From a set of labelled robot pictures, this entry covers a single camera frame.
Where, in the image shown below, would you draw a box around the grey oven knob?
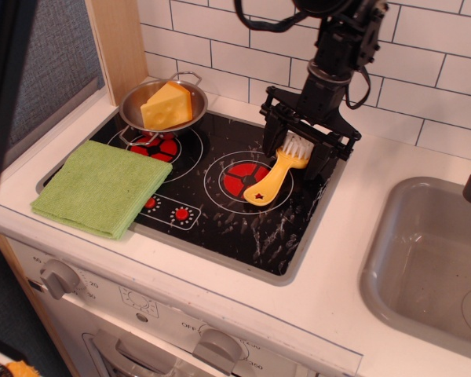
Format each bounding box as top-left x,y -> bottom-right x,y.
192,329 -> 243,375
40,260 -> 80,300

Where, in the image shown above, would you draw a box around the grey right oven knob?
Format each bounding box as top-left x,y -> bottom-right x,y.
192,329 -> 243,375

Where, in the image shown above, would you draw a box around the wooden side panel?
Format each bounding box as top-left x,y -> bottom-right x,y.
86,0 -> 148,106

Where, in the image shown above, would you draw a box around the grey oven door handle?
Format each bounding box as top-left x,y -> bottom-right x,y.
89,328 -> 205,377

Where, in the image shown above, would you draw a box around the small silver metal pot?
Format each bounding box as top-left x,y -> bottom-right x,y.
119,71 -> 208,146

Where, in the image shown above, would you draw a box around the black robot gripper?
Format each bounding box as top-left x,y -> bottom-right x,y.
260,60 -> 362,180

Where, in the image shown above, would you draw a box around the green folded towel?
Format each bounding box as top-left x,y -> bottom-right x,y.
31,141 -> 173,240

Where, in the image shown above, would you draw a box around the orange fuzzy object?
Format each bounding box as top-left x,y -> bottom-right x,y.
5,361 -> 41,377

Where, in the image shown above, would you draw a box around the yellow brush white bristles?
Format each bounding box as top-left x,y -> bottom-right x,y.
243,133 -> 314,207

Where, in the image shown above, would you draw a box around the grey left oven knob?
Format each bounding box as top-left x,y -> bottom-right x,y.
40,260 -> 80,300

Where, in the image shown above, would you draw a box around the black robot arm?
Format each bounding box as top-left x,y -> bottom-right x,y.
261,1 -> 388,181

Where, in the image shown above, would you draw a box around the black toy stove top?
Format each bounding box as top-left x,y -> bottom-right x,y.
35,109 -> 351,287

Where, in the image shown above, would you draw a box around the yellow toy cheese wedge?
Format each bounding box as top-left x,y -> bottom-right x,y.
141,81 -> 193,130

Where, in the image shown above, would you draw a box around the grey plastic sink basin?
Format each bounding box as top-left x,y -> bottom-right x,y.
360,177 -> 471,358

